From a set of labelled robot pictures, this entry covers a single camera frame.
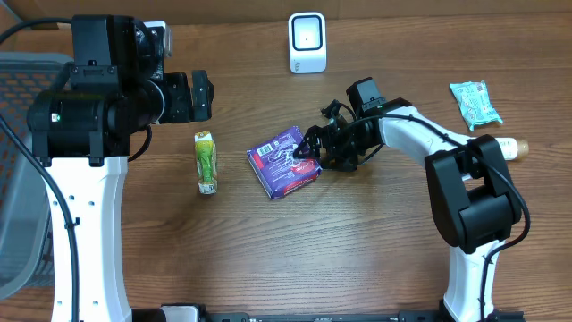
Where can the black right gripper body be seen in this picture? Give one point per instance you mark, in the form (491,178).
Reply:
(351,145)

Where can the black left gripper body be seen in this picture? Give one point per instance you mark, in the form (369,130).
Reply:
(176,107)

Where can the purple pad package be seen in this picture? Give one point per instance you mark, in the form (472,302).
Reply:
(279,172)

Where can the green yellow snack packet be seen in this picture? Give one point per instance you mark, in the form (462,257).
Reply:
(205,152)

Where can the teal wipes packet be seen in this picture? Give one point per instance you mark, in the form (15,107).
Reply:
(474,104)

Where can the white tube gold cap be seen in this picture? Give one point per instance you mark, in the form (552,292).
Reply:
(513,149)

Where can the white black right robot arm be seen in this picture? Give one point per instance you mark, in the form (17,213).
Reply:
(473,200)

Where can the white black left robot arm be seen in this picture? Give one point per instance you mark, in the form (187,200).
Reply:
(114,86)

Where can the white barcode scanner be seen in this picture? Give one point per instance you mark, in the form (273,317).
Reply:
(307,43)

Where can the grey plastic basket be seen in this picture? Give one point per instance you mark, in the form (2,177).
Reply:
(26,232)

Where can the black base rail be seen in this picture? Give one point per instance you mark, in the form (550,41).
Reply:
(357,315)

